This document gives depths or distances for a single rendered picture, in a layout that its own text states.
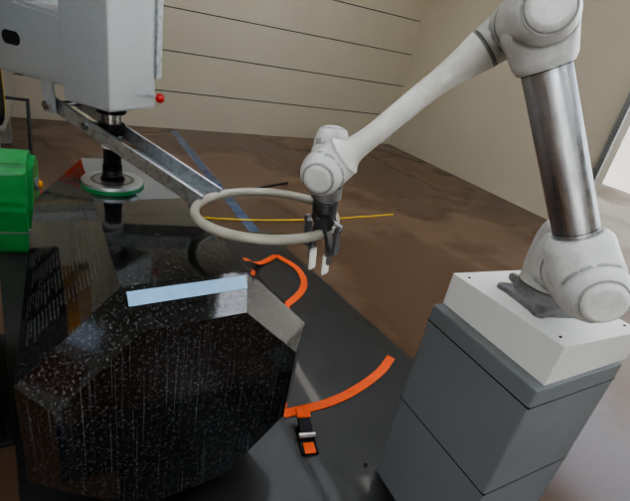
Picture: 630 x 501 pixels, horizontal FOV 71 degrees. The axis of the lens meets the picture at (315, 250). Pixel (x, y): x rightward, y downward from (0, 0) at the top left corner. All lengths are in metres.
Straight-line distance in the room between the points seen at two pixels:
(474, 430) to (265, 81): 6.07
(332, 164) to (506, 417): 0.82
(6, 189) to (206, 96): 4.05
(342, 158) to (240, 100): 5.81
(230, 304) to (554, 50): 0.96
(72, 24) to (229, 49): 5.09
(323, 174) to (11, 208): 2.36
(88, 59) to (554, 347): 1.57
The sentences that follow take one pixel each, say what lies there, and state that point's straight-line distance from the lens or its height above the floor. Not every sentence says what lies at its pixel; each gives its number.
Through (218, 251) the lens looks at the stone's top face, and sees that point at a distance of 1.39.
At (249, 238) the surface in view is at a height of 0.95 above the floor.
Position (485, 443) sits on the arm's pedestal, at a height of 0.55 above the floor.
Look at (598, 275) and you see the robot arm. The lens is 1.13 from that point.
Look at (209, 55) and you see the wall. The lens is 6.63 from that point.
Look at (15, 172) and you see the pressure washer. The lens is 3.10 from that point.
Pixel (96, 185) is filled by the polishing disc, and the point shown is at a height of 0.88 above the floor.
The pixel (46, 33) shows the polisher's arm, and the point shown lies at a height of 1.34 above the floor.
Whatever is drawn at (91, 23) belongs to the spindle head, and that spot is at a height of 1.40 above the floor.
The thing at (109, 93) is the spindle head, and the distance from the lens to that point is 1.63.
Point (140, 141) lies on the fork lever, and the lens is 1.78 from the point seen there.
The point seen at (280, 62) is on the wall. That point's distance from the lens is 6.98.
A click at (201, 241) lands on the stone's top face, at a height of 0.85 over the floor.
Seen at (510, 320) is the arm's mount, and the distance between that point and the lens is 1.33.
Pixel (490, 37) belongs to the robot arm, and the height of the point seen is 1.56.
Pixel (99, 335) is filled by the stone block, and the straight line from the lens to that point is 1.23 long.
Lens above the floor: 1.49
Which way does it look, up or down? 25 degrees down
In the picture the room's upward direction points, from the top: 11 degrees clockwise
